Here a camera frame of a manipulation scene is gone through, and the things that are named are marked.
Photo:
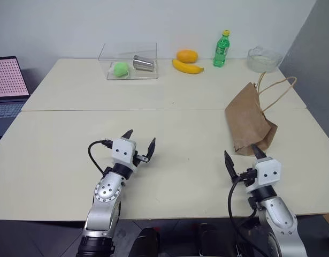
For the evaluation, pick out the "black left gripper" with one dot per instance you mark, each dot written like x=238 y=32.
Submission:
x=140 y=158

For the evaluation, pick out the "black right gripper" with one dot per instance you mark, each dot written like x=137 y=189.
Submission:
x=247 y=175

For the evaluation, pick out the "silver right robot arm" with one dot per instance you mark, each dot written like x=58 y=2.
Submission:
x=279 y=217

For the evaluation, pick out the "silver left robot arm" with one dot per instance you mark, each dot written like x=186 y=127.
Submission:
x=106 y=191

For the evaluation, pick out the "clear plastic box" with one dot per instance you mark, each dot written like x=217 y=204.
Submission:
x=132 y=76

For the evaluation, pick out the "green fuzzy ball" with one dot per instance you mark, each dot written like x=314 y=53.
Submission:
x=121 y=69

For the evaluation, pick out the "silver metal cup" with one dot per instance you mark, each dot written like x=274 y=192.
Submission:
x=143 y=64

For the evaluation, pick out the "dark rounded shape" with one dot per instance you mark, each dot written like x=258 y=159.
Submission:
x=215 y=241
x=145 y=243

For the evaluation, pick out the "yellow banana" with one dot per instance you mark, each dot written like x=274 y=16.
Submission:
x=187 y=68

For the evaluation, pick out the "orange round fruit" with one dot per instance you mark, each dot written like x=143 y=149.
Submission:
x=187 y=56

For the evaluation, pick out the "clear glass bowl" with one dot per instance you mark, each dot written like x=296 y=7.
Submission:
x=263 y=61

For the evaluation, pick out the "green plastic soda bottle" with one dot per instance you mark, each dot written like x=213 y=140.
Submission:
x=221 y=52

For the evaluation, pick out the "open laptop with pink screen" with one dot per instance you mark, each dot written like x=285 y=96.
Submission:
x=9 y=77

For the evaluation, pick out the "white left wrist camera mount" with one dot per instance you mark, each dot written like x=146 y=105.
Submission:
x=122 y=152

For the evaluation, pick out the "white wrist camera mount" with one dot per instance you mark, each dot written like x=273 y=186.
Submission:
x=122 y=152
x=268 y=172

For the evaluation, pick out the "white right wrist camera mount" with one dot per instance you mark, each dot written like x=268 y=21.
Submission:
x=268 y=172

